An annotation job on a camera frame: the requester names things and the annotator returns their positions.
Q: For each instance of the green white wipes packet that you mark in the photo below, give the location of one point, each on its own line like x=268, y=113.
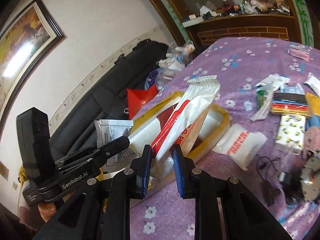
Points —
x=264, y=97

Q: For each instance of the white packet red text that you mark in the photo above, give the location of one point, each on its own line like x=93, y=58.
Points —
x=240, y=145

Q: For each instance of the pink packet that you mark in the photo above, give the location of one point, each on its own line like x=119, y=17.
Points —
x=299, y=52

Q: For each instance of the white red long bag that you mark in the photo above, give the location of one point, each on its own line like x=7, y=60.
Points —
x=197, y=98

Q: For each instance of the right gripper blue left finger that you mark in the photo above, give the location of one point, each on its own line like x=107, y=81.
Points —
x=101, y=209

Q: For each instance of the black leather sofa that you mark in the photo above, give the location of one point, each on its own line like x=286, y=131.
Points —
x=107, y=99

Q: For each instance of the red gift bag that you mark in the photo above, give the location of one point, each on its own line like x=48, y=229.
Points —
x=137, y=98

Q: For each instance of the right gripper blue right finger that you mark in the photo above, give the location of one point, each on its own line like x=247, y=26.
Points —
x=224, y=209

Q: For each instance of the coloured cloth stack packet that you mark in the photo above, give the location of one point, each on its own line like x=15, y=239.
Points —
x=289, y=103

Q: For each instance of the black electric motor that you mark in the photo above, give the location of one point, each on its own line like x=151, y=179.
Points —
x=303, y=185

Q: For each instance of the white printed packet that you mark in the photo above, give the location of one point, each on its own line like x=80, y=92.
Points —
x=108, y=131

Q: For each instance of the wooden brick counter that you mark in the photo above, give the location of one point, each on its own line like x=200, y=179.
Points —
x=266, y=26

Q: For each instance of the white foam box yellow tape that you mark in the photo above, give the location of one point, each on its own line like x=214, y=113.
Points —
x=196, y=140

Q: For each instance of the framed painting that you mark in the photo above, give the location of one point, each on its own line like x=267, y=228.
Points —
x=25, y=42

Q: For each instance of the purple floral tablecloth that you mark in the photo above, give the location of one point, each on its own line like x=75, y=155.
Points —
x=241, y=64

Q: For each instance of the lemon print tissue pack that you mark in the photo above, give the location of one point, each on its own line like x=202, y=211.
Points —
x=290, y=135

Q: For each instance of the person left hand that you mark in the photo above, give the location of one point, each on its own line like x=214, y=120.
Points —
x=47, y=210

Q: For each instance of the black power adapter with cable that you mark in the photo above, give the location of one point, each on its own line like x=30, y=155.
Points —
x=271, y=172

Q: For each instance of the red zip pouch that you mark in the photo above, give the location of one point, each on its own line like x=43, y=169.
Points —
x=165, y=115

